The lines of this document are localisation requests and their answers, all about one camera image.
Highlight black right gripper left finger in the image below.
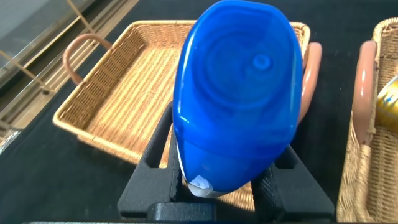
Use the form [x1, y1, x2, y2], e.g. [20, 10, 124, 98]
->
[117, 101, 187, 218]

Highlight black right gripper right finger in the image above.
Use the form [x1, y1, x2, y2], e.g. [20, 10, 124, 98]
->
[251, 144, 335, 222]

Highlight white lotion bottle blue cap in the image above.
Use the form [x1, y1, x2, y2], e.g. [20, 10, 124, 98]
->
[172, 0, 304, 199]

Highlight gold drink can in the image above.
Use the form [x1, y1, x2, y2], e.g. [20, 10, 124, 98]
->
[376, 76, 398, 134]

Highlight light wooden slatted rack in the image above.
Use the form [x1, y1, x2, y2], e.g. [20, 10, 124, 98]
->
[0, 0, 139, 147]

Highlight grey metal shelf unit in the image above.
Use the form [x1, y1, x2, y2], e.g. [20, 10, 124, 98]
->
[0, 0, 94, 88]

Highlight wicker basket with brown handles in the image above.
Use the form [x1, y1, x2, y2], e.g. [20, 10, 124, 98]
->
[336, 17, 398, 223]
[52, 20, 323, 212]

